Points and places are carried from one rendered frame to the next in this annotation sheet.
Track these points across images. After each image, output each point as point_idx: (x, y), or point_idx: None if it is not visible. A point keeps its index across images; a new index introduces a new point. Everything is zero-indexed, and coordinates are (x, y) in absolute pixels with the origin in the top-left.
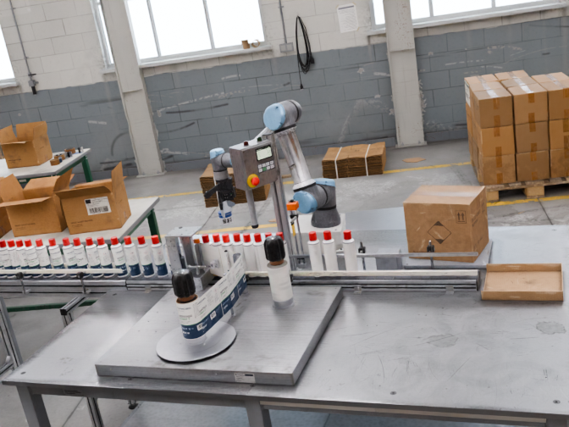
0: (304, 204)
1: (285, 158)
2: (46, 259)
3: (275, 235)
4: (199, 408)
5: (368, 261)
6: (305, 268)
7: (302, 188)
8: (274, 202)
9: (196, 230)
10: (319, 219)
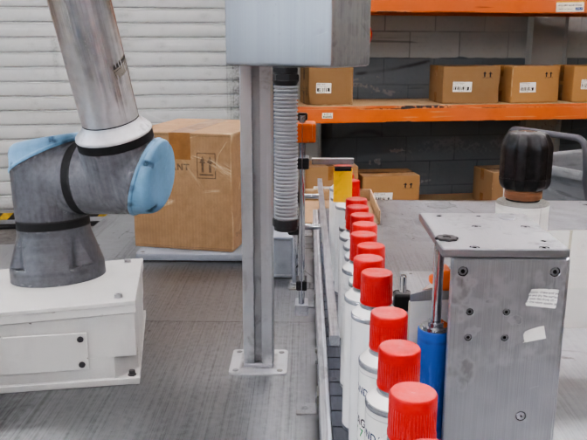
0: (166, 177)
1: (100, 38)
2: None
3: (363, 203)
4: None
5: (216, 288)
6: (243, 347)
7: (152, 130)
8: (272, 138)
9: (473, 213)
10: (95, 250)
